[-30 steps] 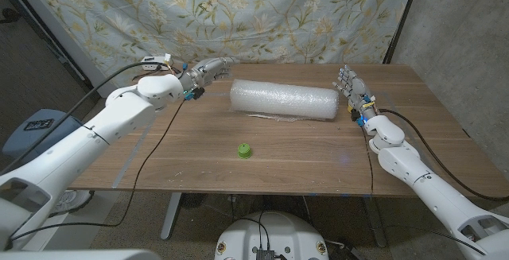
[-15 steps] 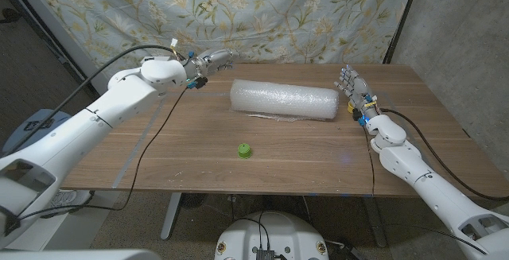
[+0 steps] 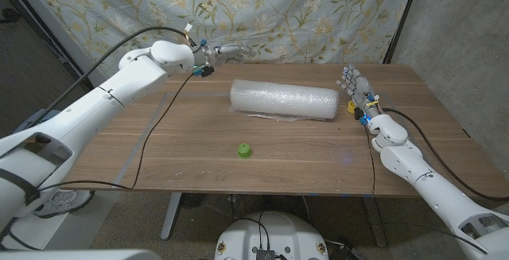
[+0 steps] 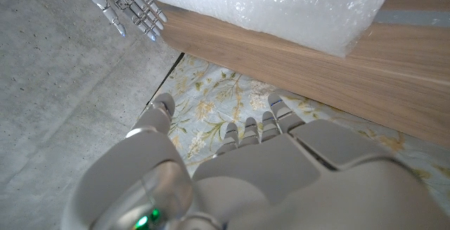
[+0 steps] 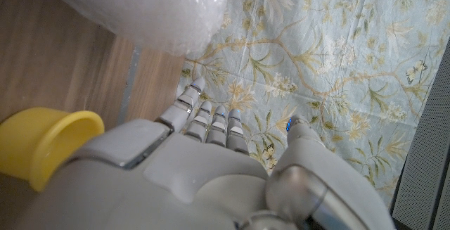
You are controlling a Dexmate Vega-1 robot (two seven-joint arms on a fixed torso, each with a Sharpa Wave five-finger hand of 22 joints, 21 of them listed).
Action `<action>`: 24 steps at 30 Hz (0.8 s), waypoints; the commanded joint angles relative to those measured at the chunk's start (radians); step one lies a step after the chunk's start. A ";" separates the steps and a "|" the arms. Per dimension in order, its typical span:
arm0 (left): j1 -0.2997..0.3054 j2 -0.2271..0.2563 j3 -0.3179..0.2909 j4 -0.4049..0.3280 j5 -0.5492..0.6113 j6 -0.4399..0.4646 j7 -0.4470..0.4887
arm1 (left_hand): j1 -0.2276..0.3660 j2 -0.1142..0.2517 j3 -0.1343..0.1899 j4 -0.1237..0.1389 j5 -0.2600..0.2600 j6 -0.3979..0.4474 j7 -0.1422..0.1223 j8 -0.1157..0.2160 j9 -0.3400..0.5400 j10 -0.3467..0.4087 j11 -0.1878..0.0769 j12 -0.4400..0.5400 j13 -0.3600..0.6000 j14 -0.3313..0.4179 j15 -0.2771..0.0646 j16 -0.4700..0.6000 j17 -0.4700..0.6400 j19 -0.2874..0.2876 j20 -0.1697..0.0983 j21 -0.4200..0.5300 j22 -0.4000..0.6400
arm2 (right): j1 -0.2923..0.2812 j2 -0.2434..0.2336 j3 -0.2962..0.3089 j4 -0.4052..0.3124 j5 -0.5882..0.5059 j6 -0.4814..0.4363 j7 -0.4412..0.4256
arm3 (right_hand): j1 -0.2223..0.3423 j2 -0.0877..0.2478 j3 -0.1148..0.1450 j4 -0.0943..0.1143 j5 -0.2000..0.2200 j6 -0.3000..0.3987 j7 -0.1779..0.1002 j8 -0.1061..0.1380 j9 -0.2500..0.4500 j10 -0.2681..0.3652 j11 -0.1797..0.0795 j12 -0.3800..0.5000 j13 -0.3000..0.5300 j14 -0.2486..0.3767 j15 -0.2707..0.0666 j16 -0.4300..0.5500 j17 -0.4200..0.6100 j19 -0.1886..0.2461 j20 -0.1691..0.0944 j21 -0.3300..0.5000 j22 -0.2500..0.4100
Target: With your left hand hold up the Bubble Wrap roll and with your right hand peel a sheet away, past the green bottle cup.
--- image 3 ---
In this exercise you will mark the floral printed backdrop cloth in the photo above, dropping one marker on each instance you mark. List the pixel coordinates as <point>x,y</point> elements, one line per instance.
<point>278,13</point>

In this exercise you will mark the white table leg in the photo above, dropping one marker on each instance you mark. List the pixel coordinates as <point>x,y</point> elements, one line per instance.
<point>172,216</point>

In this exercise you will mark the black backdrop stand pole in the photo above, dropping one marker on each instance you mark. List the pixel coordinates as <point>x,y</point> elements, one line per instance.
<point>401,19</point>

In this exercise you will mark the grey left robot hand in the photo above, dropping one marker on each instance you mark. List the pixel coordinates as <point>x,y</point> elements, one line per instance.
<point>226,53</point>

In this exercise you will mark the clear bubble wrap roll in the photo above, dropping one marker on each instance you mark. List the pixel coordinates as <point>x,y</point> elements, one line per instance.
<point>282,99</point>

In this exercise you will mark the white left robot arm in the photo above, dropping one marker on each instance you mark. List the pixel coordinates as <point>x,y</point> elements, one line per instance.
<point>79,121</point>

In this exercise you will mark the black wall fixture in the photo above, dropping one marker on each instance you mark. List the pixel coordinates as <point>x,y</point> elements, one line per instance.
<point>8,15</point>

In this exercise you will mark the grey corner post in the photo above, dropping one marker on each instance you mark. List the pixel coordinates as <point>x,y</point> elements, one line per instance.
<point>55,25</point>

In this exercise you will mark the white robot torso edge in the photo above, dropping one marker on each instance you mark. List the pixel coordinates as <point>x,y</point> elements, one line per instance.
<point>79,255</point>

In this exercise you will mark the green bottle cap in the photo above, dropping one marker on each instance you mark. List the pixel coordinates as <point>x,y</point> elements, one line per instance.
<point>244,151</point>

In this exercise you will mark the black power brick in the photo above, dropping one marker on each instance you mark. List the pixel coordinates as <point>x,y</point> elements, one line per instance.
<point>344,252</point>

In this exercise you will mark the white domed robot base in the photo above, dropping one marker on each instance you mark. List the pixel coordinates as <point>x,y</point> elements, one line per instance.
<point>272,232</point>

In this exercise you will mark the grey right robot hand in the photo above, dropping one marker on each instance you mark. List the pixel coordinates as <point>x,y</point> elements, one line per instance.
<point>360,91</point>

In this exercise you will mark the grey hub box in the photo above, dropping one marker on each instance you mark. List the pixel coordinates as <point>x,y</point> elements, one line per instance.
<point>265,254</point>

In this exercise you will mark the grey sneaker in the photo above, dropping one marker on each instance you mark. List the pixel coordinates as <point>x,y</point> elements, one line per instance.
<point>63,202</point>

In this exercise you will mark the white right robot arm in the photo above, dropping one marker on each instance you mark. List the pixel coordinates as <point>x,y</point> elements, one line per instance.
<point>433,188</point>

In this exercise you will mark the grey table leg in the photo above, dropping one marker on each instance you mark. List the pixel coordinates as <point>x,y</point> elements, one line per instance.
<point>375,224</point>

